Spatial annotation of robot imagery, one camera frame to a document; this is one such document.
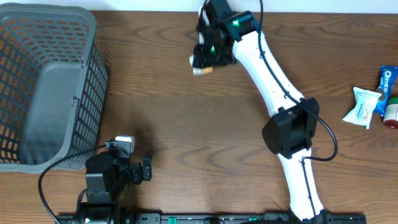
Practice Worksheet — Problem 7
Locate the orange snack packet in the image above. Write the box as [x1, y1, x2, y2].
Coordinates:
[189, 55, 213, 76]

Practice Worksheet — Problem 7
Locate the pale green wipes packet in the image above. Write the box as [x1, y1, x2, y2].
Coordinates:
[343, 87, 381, 129]

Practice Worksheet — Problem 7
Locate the blue Oreo cookie pack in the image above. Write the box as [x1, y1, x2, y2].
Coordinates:
[374, 65, 397, 116]

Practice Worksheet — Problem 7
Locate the green lid white jar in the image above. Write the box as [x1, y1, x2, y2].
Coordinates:
[383, 97, 398, 129]

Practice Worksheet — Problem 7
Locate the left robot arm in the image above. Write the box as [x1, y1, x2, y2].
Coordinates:
[71, 151, 152, 224]

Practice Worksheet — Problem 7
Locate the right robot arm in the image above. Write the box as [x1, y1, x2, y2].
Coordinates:
[190, 1, 323, 222]

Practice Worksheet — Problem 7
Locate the white barcode scanner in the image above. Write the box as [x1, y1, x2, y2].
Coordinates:
[197, 5, 206, 44]

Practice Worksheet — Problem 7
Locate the grey plastic mesh basket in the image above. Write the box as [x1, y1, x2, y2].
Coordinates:
[1, 3, 108, 173]

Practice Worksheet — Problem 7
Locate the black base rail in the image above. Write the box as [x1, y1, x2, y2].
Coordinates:
[57, 212, 367, 224]

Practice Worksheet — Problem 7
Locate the left black cable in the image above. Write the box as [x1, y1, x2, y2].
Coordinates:
[37, 140, 116, 224]

